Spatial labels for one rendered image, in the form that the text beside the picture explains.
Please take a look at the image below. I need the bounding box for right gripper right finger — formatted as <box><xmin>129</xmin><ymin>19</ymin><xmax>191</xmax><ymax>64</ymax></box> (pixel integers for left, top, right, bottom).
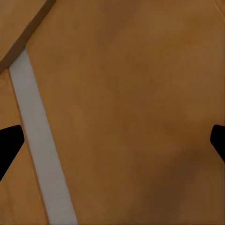
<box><xmin>210</xmin><ymin>124</ymin><xmax>225</xmax><ymax>162</ymax></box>

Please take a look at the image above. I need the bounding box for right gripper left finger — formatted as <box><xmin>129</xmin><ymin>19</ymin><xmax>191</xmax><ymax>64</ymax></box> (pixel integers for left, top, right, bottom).
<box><xmin>0</xmin><ymin>125</ymin><xmax>24</xmax><ymax>180</ymax></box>

